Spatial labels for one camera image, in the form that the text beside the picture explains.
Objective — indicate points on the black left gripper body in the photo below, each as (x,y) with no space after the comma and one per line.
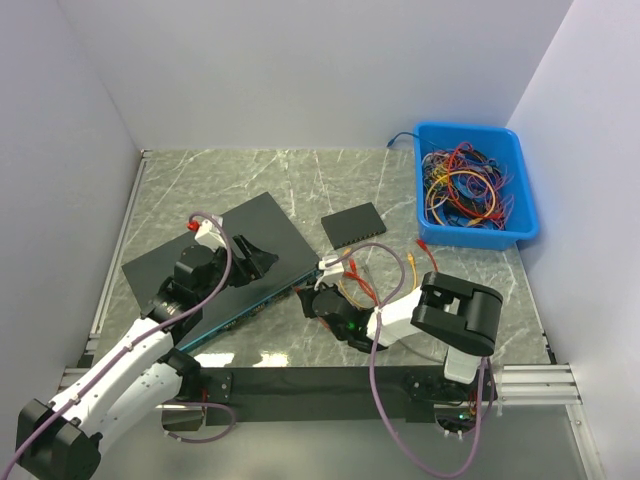
(220,262)

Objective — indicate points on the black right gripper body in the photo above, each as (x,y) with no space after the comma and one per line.
(341,334)

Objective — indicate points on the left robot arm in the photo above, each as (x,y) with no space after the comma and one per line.
(65,437)

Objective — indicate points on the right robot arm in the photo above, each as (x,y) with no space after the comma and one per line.
(463,315)

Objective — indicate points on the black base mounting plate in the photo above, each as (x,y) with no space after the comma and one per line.
(270,394)

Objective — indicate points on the blue plastic bin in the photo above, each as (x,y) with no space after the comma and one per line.
(472,186)

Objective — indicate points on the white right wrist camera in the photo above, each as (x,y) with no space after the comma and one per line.
(331,267)

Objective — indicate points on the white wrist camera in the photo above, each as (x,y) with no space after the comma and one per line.
(206,234)
(331,267)

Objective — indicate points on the large black network switch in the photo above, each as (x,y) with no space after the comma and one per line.
(265,225)

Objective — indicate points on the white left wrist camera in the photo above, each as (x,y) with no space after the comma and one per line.
(206,234)

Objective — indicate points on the small black network switch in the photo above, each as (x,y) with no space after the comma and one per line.
(353,225)

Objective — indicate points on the aluminium frame rail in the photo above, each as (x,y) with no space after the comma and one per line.
(527,384)

